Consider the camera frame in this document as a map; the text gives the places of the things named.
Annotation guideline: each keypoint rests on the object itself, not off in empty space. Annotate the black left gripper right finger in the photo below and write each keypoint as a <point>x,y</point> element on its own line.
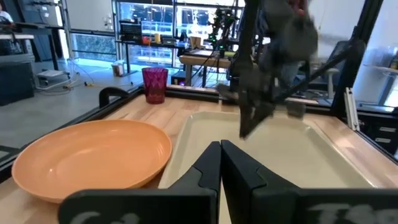
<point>264,202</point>

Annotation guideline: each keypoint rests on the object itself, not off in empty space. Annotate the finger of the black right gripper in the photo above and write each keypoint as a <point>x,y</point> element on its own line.
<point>252,116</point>
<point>295,109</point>

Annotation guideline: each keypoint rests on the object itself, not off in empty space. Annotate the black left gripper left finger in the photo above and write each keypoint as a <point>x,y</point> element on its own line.
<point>186,199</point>

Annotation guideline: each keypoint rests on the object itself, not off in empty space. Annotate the black desk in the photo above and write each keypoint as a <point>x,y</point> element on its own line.
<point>37,31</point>

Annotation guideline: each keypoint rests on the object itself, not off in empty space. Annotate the person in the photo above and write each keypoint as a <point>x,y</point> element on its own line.
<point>4,17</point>

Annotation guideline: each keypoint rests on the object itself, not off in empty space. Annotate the beige serving tray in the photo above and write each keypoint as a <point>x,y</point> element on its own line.
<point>295,155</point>

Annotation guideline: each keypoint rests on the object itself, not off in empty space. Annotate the robot arm with green lights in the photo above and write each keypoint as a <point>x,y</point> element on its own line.
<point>219,28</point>

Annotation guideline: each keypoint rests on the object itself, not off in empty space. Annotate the black workbench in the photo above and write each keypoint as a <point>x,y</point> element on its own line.
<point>146,45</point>

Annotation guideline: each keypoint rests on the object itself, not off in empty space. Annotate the dark cabinet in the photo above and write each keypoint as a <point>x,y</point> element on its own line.
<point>15,81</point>

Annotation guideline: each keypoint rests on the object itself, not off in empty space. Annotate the wooden table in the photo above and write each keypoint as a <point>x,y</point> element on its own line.
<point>202,60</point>

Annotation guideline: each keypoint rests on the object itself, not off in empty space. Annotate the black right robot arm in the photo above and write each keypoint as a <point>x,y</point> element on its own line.
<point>248,46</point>

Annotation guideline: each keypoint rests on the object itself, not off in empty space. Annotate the silver aluminium extrusion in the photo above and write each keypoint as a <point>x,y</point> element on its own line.
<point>351,109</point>

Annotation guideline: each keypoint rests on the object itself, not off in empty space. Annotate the yellow cylinder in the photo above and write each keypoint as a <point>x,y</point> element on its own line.
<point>157,38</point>

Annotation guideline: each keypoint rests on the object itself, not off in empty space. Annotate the orange plate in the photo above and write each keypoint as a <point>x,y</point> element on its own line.
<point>93,155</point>

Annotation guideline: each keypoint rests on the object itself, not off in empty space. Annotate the red faceted plastic cup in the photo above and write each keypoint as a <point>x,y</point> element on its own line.
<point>155,85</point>

